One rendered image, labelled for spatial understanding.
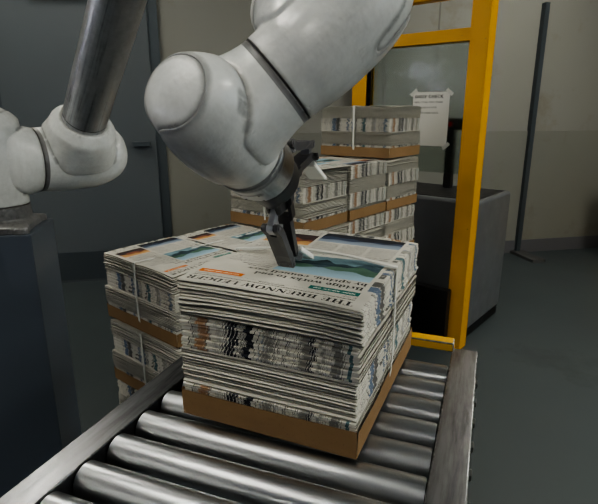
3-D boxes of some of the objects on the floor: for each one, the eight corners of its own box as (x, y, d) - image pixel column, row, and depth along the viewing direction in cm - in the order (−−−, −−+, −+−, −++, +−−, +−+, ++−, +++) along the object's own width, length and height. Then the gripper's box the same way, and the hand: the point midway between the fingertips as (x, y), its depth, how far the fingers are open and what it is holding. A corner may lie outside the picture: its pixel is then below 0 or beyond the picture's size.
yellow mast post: (443, 346, 281) (474, -21, 231) (450, 340, 288) (481, -18, 238) (458, 351, 276) (494, -24, 226) (465, 345, 282) (501, -21, 232)
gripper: (253, 81, 68) (302, 146, 88) (219, 262, 64) (278, 287, 83) (306, 80, 65) (344, 147, 85) (273, 269, 61) (322, 293, 81)
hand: (310, 215), depth 83 cm, fingers open, 13 cm apart
